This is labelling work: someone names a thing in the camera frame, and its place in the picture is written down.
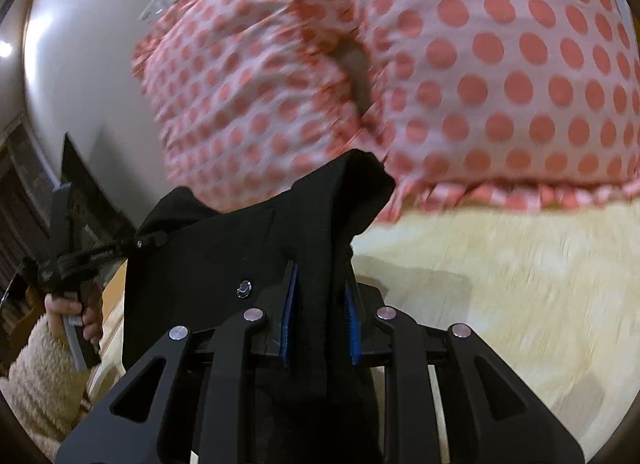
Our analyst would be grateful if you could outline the yellow patterned bed sheet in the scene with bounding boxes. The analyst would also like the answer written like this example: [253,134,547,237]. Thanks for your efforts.
[85,199,640,460]

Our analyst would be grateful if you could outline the black pants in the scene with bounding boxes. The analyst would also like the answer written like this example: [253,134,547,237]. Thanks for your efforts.
[122,148,397,464]

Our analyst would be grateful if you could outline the person's left hand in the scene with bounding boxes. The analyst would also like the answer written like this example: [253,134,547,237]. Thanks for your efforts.
[44,284,107,351]

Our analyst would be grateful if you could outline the person's left forearm fleece sleeve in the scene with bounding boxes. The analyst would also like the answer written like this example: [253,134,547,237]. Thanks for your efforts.
[0,315,98,462]

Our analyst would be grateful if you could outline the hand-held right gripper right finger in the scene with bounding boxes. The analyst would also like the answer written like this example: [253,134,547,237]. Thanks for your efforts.
[344,280,587,464]

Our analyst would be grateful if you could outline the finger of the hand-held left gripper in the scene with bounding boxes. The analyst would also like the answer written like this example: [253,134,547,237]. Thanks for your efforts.
[67,233,168,267]
[49,183,75,267]

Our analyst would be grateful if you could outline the dark wooden furniture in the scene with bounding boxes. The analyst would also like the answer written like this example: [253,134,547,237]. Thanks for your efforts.
[0,114,63,340]

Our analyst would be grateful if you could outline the small polka dot pillow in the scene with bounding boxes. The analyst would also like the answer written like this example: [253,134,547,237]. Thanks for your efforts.
[345,0,640,217]

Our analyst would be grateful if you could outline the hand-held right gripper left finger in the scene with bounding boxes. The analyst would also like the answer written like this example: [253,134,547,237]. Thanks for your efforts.
[55,259,301,464]

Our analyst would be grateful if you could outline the large polka dot pillow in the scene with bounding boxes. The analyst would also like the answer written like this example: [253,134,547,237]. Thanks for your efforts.
[131,0,383,217]

